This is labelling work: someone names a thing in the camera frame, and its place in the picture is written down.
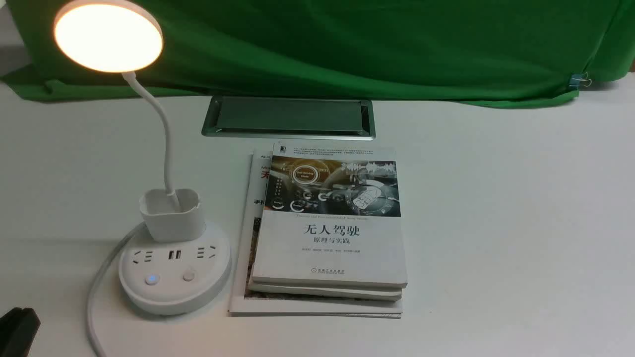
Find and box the white desk lamp with base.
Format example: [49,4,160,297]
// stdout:
[54,0,231,318]

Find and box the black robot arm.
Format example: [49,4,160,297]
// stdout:
[0,307,41,357]

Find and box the top white book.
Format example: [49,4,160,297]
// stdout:
[252,141,408,289]

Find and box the white book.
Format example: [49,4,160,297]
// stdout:
[252,141,408,289]
[247,213,403,301]

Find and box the middle white book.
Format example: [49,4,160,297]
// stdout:
[247,213,403,301]

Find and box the bottom thin magazine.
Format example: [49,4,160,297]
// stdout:
[229,150,403,319]

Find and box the green backdrop cloth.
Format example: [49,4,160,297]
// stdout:
[0,0,635,109]

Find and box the blue binder clip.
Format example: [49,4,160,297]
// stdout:
[569,72,593,90]

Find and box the silver desk cable hatch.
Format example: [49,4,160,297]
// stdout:
[200,96,377,141]

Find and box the white lamp power cord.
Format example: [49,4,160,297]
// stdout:
[86,222,147,357]

